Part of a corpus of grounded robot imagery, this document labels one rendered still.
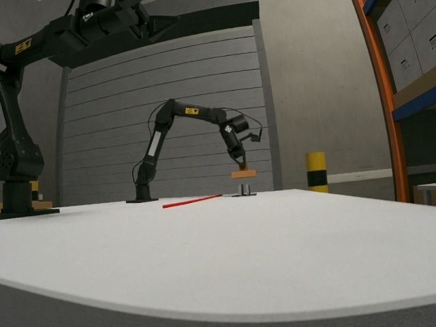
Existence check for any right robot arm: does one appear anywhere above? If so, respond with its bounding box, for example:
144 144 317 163
0 0 112 220

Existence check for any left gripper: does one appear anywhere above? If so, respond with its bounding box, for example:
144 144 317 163
224 133 258 169

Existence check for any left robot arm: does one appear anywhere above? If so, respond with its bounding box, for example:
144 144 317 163
126 98 249 204

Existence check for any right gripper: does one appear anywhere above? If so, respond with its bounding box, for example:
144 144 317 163
98 0 180 43

